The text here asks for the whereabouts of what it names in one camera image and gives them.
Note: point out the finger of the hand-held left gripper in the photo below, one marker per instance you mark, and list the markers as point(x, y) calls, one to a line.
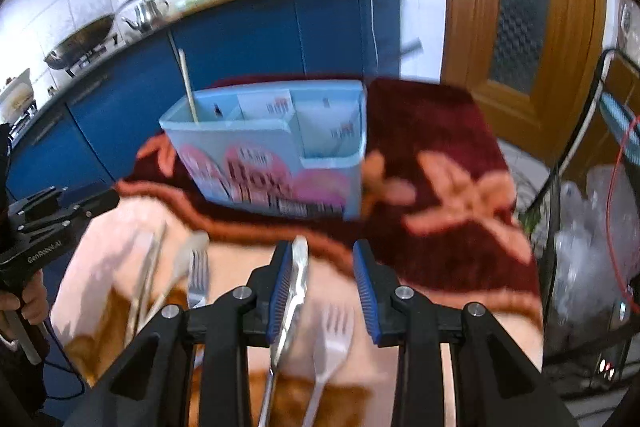
point(75, 209)

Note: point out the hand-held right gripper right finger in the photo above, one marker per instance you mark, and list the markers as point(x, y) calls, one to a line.
point(366, 302)

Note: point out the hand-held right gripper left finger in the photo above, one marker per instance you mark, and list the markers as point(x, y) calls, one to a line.
point(279, 302)

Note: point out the white fork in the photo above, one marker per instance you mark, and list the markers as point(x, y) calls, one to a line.
point(332, 337)

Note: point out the metal fork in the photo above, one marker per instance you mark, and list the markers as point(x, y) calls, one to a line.
point(198, 279)

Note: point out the beige spoon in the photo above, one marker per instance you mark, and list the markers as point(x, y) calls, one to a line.
point(192, 247)

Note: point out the blue utensil box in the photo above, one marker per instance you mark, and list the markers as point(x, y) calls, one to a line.
point(260, 167)

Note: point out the person's left hand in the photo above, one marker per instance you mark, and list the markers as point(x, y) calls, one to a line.
point(34, 307)

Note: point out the floral plush blanket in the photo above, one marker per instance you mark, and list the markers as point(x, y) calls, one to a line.
point(450, 207)

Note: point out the white pot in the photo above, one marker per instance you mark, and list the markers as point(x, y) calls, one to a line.
point(17, 94)

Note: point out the wooden chopstick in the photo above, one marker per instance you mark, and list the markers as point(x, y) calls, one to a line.
point(188, 87)

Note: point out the metal wok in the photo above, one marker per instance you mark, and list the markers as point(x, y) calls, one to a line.
point(80, 42)

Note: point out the metal kettle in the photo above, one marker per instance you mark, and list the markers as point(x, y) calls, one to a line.
point(147, 14)

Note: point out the blue kitchen cabinets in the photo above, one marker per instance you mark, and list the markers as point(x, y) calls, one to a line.
point(240, 37)

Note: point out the clear plastic bag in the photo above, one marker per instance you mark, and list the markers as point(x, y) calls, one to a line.
point(595, 232)

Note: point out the teal striped tube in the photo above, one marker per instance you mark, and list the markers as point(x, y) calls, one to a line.
point(620, 117)

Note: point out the wooden door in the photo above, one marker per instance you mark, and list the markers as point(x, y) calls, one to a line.
point(530, 17)

